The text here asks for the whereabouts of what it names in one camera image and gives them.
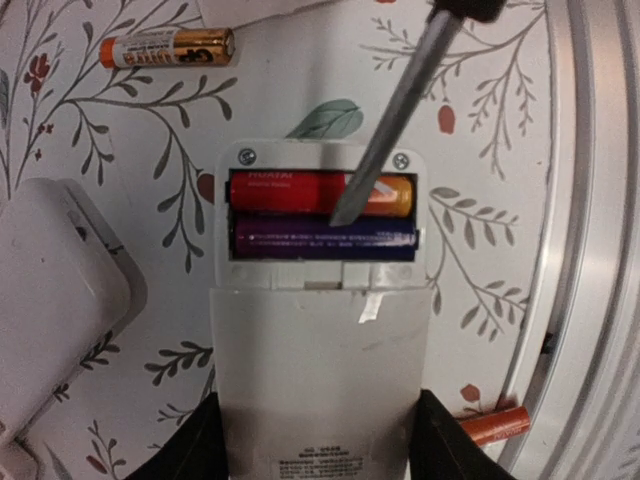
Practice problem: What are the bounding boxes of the red purple batteries in remote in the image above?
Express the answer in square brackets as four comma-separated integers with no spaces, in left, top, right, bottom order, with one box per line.
[227,170,415,218]

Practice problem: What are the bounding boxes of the floral patterned table mat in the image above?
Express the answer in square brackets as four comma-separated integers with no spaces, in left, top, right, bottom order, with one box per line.
[1,1,551,479]

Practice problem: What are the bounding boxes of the small white remote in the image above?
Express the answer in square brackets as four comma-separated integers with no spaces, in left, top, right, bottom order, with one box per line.
[210,140,432,479]

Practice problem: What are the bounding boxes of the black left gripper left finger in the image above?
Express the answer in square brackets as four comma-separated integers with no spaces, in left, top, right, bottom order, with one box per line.
[126,393,229,480]

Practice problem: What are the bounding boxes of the white remote control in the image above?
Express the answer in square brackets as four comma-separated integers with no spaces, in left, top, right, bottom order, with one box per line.
[1,178,146,479]

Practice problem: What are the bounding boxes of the purple AAA battery in remote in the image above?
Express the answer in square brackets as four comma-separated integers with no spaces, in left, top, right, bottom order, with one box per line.
[231,215,419,262]

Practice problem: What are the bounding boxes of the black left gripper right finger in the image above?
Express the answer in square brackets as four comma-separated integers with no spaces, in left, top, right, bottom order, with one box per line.
[409,390,514,480]

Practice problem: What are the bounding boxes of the orange AAA battery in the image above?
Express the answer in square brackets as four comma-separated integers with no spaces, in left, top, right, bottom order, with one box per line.
[459,406,531,446]

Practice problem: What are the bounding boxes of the yellow handled screwdriver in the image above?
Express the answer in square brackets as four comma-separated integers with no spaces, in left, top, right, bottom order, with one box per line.
[329,0,505,227]

